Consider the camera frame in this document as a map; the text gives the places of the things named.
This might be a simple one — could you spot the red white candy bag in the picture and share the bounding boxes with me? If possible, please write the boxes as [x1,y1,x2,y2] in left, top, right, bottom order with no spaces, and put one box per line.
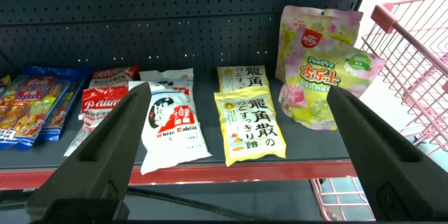
[63,85,130,158]
[87,65,140,90]

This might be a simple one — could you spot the yellow lozenge bag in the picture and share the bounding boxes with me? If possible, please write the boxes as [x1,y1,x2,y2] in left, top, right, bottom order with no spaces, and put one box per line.
[216,64,270,93]
[213,85,287,167]

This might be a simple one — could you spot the green pink gummy pouch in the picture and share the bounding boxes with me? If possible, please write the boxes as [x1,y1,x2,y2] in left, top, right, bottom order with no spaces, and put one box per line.
[274,5,364,81]
[278,27,386,131]

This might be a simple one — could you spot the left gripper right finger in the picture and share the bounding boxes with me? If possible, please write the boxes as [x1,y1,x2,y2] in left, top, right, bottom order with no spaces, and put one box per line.
[326,85,448,222]

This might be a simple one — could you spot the pink shopping cart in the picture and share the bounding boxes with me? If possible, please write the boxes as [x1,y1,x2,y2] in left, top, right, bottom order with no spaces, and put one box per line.
[309,0,448,222]

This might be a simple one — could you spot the black shop shelf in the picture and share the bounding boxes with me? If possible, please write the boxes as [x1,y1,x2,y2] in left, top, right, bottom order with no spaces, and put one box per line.
[0,0,375,222]

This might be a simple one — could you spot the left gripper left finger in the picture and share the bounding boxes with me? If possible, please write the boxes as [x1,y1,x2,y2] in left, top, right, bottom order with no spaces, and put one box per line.
[26,81,153,222]

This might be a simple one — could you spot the blue candy bag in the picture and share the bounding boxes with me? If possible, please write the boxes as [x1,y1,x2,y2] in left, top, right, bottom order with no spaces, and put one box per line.
[21,65,92,142]
[0,75,71,151]

